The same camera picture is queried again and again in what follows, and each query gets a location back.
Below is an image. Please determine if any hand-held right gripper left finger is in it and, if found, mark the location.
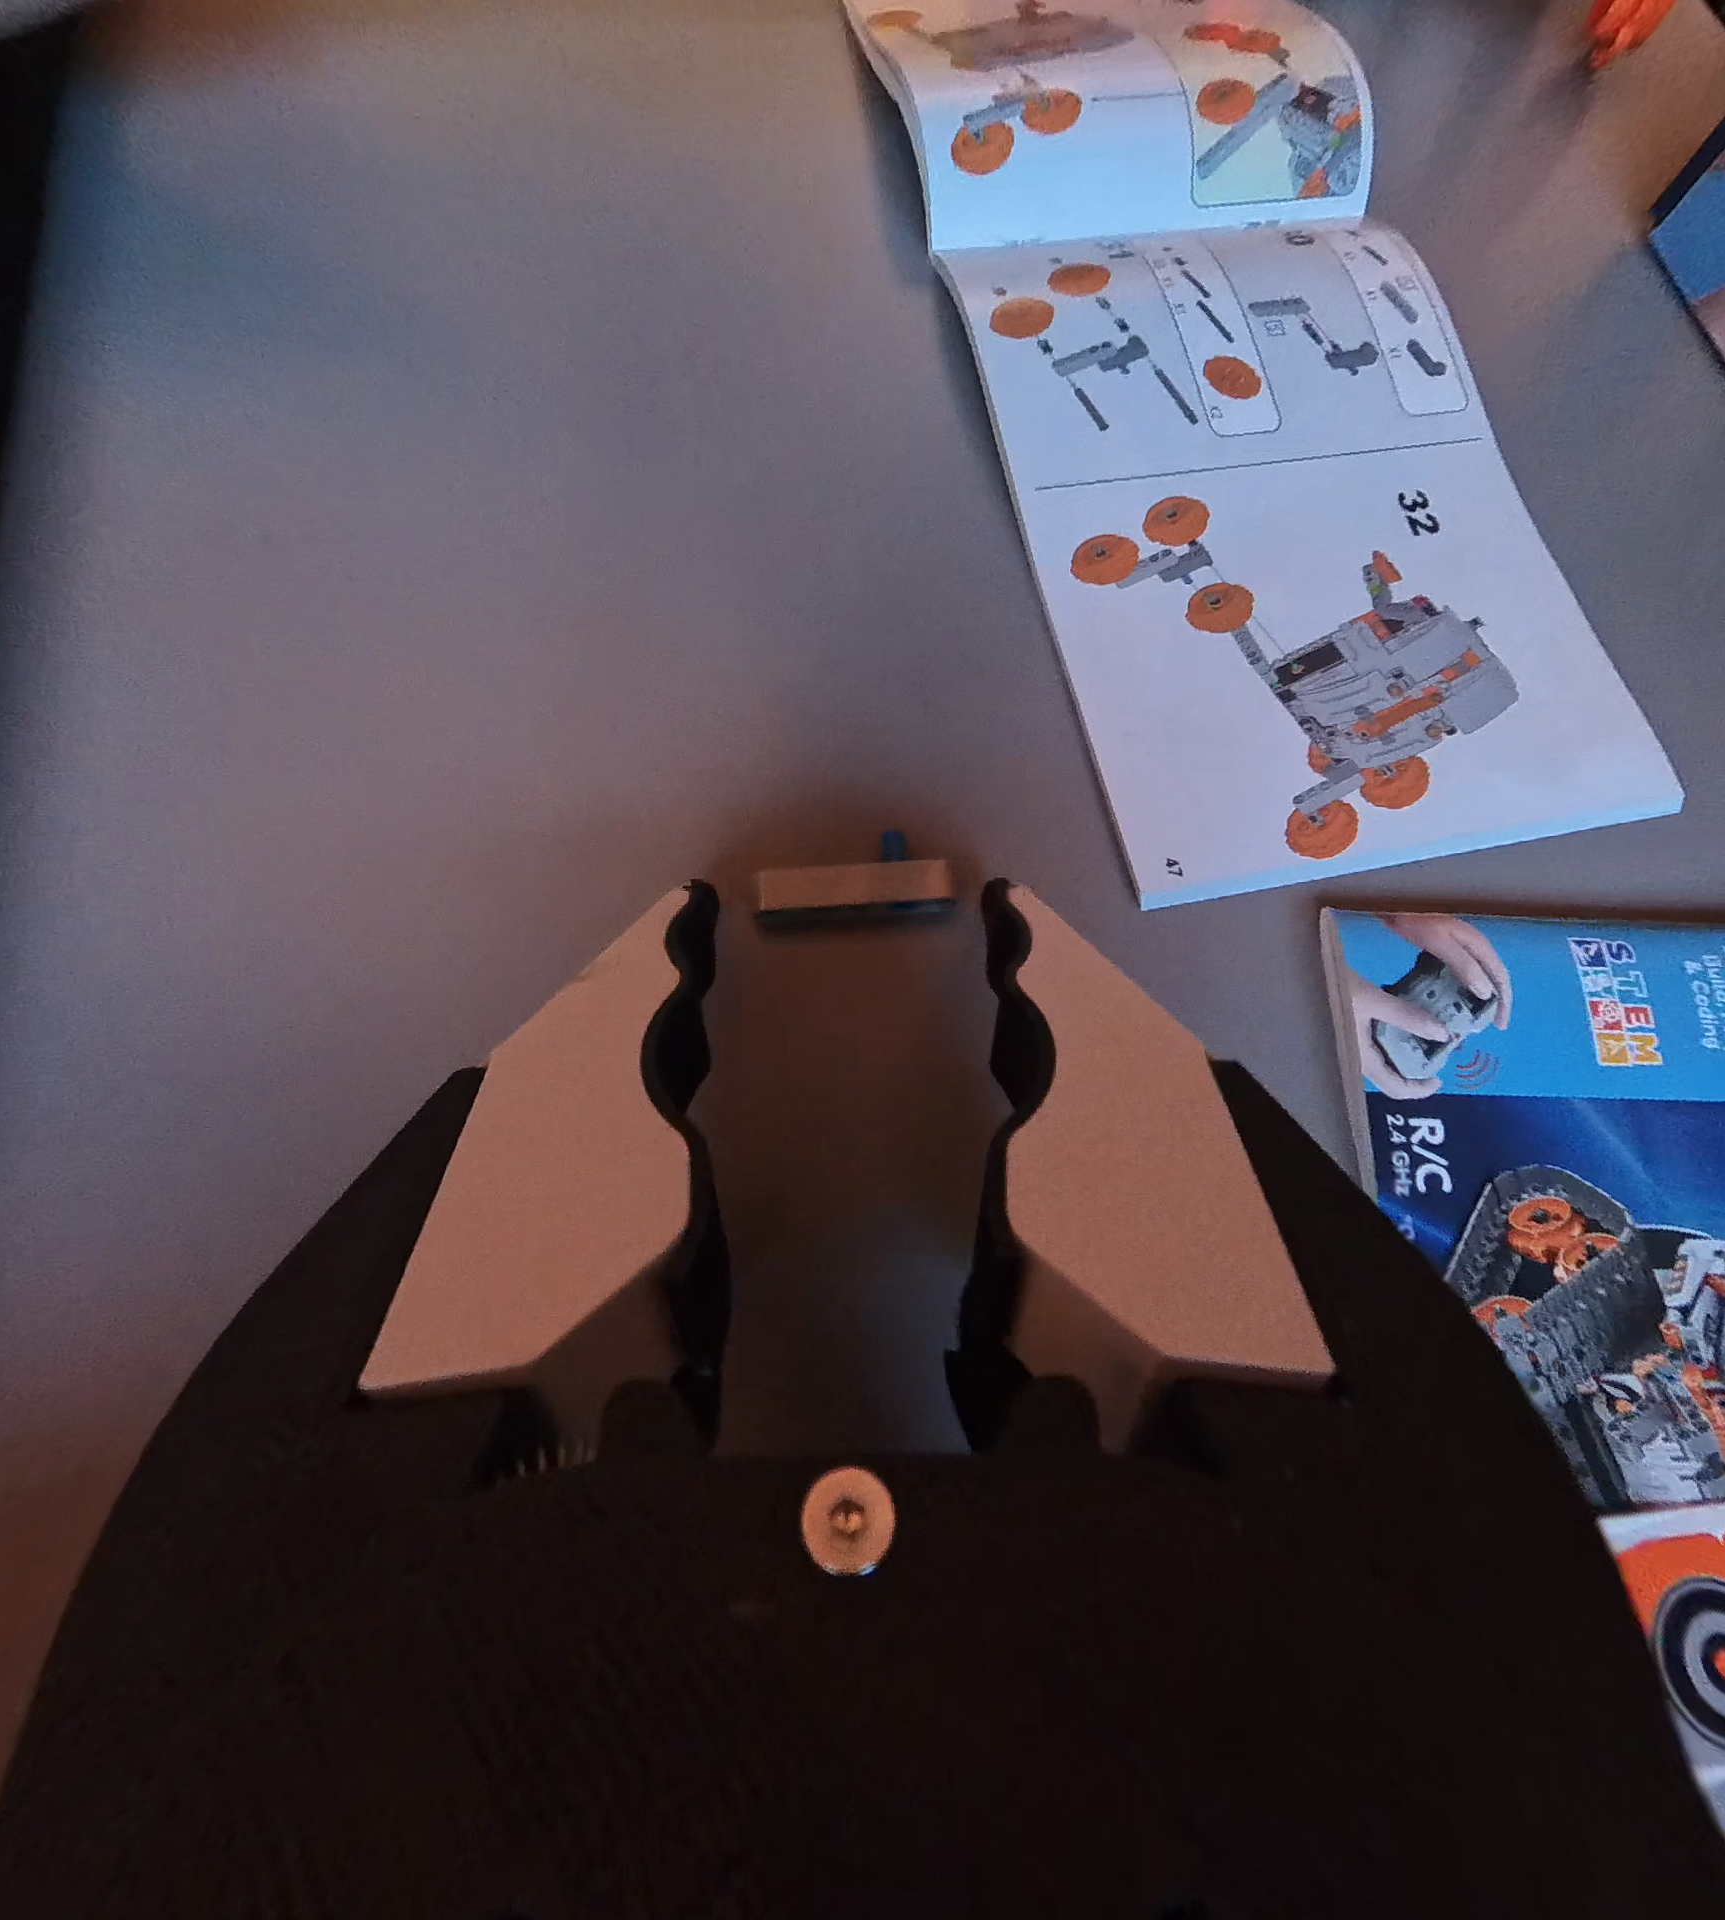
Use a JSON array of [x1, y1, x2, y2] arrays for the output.
[[359, 879, 730, 1451]]

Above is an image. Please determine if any blue manual booklet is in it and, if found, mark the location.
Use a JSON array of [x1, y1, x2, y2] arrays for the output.
[[1318, 904, 1725, 1513]]

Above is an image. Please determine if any light grey holed beam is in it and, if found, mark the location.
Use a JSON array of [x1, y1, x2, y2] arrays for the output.
[[755, 831, 959, 938]]

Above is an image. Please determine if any open instruction booklet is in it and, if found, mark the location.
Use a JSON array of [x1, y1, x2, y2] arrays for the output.
[[843, 0, 1688, 911]]

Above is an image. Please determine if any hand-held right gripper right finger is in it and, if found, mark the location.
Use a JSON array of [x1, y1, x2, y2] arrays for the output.
[[945, 879, 1340, 1451]]

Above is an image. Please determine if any orange toy wheel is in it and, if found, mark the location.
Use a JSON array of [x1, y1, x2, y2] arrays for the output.
[[1578, 0, 1672, 78]]

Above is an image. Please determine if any grey desk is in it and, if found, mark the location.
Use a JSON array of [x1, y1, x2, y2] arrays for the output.
[[0, 0, 1725, 1920]]

